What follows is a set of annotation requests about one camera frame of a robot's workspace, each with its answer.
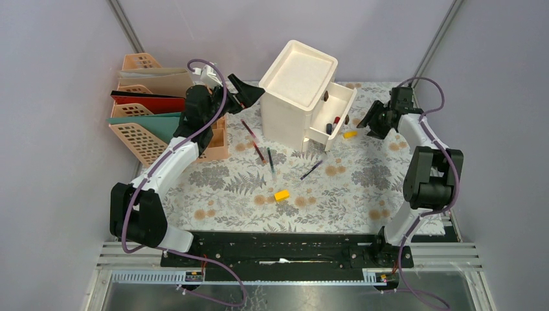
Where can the peach plastic file organizer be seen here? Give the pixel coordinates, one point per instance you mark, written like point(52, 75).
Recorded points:
point(147, 134)

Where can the orange clear pen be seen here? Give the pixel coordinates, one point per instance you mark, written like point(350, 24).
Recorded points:
point(261, 156)

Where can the floral table mat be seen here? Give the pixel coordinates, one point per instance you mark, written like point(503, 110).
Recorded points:
point(357, 189)

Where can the white drawer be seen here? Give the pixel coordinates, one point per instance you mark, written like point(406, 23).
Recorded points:
point(335, 101)

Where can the beige notebook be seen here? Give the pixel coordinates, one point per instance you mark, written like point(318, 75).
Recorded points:
point(160, 81)

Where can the yellow marker cap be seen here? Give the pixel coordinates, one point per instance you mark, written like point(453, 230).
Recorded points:
point(350, 134)

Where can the white three-drawer cabinet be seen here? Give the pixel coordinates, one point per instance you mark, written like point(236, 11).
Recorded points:
point(294, 86)

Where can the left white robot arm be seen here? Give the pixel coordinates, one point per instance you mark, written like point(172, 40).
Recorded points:
point(136, 211)

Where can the red ring binder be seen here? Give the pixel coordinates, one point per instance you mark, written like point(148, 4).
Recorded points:
point(157, 104)

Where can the yellow eraser block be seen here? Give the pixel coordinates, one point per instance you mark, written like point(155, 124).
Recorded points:
point(281, 195)

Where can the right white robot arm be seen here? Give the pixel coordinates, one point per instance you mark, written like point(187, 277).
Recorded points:
point(432, 179)

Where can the blue pen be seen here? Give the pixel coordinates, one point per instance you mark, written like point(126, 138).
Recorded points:
point(313, 168)

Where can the red capped marker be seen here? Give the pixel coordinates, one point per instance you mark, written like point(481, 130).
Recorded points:
point(252, 134)

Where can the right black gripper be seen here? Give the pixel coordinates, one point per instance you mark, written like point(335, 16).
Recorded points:
point(369, 120)

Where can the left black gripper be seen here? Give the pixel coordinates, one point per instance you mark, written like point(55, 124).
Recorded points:
point(245, 95)

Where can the clear green pen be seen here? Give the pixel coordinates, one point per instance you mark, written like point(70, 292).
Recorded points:
point(271, 163)

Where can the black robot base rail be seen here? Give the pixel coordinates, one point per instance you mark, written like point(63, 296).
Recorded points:
point(289, 257)

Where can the aluminium corner frame post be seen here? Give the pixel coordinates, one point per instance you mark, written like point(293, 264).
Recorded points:
point(126, 26)

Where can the teal folder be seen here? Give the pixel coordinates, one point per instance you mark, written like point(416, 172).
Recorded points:
point(162, 125)

